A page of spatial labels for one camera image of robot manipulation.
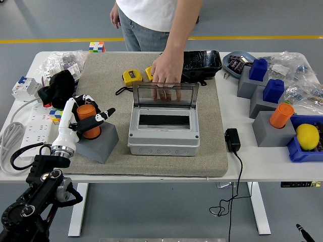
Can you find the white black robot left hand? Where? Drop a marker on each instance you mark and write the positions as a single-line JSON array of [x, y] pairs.
[[66, 126]]

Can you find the person's left hand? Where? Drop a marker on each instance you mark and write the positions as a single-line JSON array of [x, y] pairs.
[[166, 70]]

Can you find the person's right hand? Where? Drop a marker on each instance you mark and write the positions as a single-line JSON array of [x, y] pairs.
[[115, 16]]

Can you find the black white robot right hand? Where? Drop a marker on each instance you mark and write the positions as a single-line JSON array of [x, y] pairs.
[[304, 232]]

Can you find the orange cylinder battery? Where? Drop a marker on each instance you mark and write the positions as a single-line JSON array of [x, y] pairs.
[[85, 113], [281, 116]]

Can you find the grey block with round hole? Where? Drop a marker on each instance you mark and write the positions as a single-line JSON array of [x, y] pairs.
[[101, 148]]

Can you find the grey electrical box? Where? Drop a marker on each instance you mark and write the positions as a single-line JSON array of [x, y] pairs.
[[164, 148]]

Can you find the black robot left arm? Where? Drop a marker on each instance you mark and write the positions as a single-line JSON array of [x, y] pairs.
[[38, 191]]

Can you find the person's left forearm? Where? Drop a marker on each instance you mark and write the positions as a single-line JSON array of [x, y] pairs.
[[181, 30]]

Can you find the colourful puzzle cube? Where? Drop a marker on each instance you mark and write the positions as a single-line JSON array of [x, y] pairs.
[[55, 118], [97, 47]]

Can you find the white power strip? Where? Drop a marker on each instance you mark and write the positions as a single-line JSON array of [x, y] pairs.
[[38, 126]]

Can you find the person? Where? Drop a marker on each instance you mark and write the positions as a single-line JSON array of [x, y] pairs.
[[149, 15]]

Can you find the black plastic tray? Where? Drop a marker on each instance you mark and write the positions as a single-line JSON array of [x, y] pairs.
[[202, 60]]

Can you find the black cloth glove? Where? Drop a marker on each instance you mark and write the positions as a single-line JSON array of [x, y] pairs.
[[61, 88]]

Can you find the black table control panel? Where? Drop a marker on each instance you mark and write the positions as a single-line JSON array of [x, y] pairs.
[[295, 184]]

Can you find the white table leg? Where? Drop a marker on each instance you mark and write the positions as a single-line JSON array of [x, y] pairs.
[[260, 209], [78, 209]]

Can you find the grey-brown mat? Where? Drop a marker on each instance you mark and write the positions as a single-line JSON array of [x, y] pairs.
[[106, 70]]

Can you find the white circuit breaker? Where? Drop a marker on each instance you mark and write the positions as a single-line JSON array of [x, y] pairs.
[[25, 87]]

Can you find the small grey metal clip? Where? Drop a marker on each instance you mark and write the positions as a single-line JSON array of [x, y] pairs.
[[226, 75]]

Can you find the clear bag of small parts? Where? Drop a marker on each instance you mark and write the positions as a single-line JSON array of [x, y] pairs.
[[73, 59], [305, 90]]

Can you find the dark packets in dish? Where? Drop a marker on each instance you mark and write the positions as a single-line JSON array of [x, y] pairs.
[[234, 65]]

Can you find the blue-grey dish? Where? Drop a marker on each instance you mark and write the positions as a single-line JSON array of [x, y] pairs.
[[237, 53]]

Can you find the small silver packet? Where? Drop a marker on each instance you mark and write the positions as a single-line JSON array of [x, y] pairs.
[[243, 59]]

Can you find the grey block holder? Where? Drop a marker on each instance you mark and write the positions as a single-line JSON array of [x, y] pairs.
[[265, 133], [246, 87], [257, 106]]

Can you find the blue plastic bin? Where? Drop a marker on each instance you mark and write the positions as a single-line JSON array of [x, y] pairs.
[[295, 151]]

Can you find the blue block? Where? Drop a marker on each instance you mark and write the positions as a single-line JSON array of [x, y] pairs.
[[273, 92], [258, 69]]

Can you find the yellow lemon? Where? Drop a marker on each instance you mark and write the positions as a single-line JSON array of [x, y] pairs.
[[308, 137]]

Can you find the black power adapter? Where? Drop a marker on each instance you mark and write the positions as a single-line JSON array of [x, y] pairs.
[[232, 140]]

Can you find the dark packets stack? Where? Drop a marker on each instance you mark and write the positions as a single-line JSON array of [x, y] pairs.
[[320, 131]]

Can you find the clear bag with white label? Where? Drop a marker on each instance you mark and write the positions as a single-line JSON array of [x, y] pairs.
[[278, 68]]

